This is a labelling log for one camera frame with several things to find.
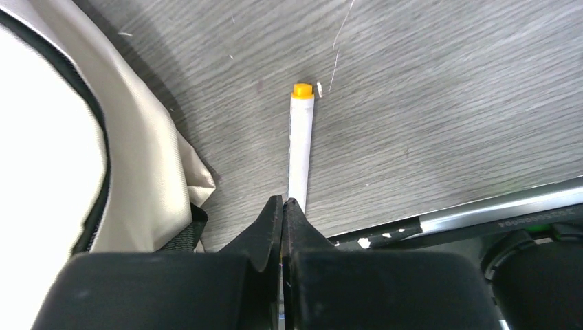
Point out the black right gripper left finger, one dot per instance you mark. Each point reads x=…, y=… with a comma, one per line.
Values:
x=234, y=288

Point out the cream canvas backpack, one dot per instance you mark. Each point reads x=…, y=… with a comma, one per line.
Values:
x=91, y=160

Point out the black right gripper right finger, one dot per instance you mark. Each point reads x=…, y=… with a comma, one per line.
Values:
x=327, y=288

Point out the white yellow pen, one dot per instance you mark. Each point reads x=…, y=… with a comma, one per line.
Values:
x=301, y=113

